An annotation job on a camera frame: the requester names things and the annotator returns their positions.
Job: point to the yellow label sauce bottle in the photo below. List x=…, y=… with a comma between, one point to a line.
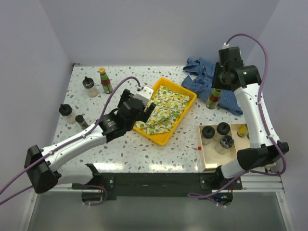
x=243, y=131

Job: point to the cream divided organizer box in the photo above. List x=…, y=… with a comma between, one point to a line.
x=210, y=159

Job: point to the black lid seasoning jar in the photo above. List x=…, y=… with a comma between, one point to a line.
x=224, y=144

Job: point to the red chili sauce bottle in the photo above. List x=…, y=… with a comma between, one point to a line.
x=105, y=81
x=213, y=98

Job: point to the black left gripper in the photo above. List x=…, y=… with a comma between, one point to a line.
x=147, y=112

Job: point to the sesame seed shaker jar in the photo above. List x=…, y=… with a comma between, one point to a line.
x=207, y=134

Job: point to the blue checkered shirt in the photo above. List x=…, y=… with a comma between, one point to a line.
x=199, y=80

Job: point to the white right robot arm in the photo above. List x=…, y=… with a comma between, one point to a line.
x=245, y=81

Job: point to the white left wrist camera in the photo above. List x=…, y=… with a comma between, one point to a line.
x=144, y=93

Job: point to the white salt shaker jar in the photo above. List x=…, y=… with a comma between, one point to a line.
x=67, y=113

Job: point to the white powder shaker jar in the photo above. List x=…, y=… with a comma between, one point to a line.
x=90, y=87

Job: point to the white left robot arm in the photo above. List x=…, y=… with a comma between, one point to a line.
x=42, y=165

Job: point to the lemon print cloth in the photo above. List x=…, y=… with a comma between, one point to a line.
x=169, y=106

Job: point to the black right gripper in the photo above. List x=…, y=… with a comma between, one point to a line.
x=216, y=83

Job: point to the yellow plastic tray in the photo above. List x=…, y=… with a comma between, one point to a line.
x=162, y=139

